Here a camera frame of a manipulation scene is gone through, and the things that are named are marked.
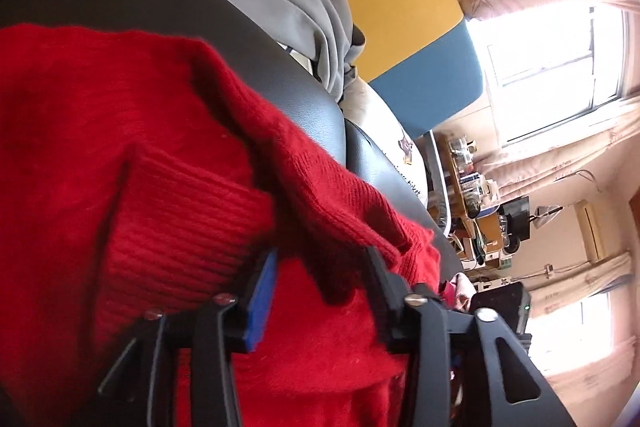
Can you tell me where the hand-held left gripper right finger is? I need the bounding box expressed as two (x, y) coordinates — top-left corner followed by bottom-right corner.
(364, 246), (576, 427)

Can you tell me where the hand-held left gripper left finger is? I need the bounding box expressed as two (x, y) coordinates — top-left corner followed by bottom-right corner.
(97, 248), (279, 427)

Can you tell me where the red knit sweater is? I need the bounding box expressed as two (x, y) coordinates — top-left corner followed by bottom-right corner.
(0, 23), (443, 427)

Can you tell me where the bright window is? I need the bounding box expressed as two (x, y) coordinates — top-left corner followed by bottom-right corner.
(530, 292), (631, 388)
(465, 4), (640, 148)

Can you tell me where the black monitor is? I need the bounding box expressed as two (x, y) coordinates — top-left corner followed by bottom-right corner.
(500, 196), (531, 240)

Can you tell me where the small wooden desk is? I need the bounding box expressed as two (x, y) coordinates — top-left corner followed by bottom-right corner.
(432, 134), (501, 258)

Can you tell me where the white deer print pillow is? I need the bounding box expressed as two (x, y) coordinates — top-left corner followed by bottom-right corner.
(340, 77), (431, 208)

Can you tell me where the grey yellow blue sofa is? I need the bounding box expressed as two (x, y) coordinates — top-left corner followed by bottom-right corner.
(230, 0), (486, 233)

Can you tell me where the wall air conditioner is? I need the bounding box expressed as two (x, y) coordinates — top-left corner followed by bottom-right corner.
(575, 202), (608, 263)

